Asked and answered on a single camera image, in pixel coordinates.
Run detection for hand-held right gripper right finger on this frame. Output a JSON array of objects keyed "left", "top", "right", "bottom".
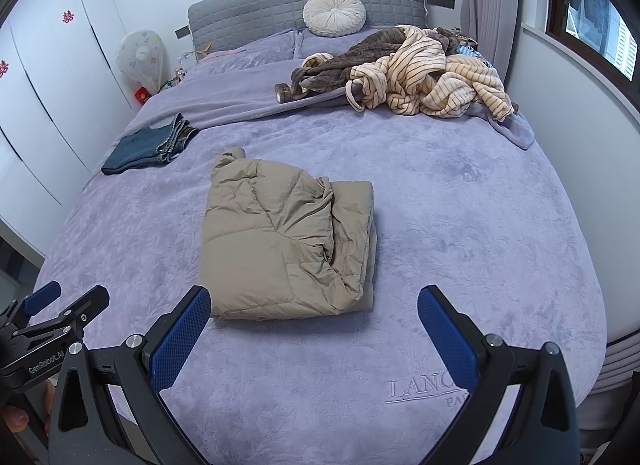
[{"left": 417, "top": 285, "right": 583, "bottom": 465}]

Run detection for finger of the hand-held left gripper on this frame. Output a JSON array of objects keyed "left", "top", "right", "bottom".
[
  {"left": 24, "top": 280, "right": 62, "bottom": 320},
  {"left": 59, "top": 285, "right": 110, "bottom": 335}
]

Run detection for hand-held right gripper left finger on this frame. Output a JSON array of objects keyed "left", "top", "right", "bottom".
[{"left": 47, "top": 285, "right": 213, "bottom": 465}]

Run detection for beige puffer jacket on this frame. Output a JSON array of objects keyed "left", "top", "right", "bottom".
[{"left": 200, "top": 146, "right": 377, "bottom": 320}]

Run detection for person's left hand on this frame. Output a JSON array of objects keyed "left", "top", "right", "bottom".
[{"left": 0, "top": 379, "right": 55, "bottom": 446}]

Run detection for purple plush bed blanket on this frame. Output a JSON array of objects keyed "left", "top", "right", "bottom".
[{"left": 30, "top": 28, "right": 608, "bottom": 465}]

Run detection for folded blue jeans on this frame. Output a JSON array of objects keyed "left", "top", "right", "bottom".
[{"left": 101, "top": 114, "right": 200, "bottom": 176}]

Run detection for white wardrobe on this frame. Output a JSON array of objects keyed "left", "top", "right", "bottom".
[{"left": 0, "top": 0, "right": 137, "bottom": 257}]

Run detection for cream striped fleece robe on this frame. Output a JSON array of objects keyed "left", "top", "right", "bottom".
[{"left": 345, "top": 25, "right": 521, "bottom": 121}]

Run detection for brown fleece robe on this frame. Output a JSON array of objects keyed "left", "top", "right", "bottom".
[{"left": 275, "top": 28, "right": 461, "bottom": 104}]

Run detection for grey quilted headboard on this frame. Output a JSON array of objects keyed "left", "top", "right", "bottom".
[{"left": 187, "top": 0, "right": 429, "bottom": 49}]

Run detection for grey curtain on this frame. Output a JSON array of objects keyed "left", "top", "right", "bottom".
[{"left": 466, "top": 0, "right": 527, "bottom": 77}]

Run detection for round white pillow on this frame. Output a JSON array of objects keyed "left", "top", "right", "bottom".
[{"left": 302, "top": 0, "right": 367, "bottom": 37}]

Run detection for dark framed window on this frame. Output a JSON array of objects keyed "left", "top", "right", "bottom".
[{"left": 545, "top": 0, "right": 640, "bottom": 82}]

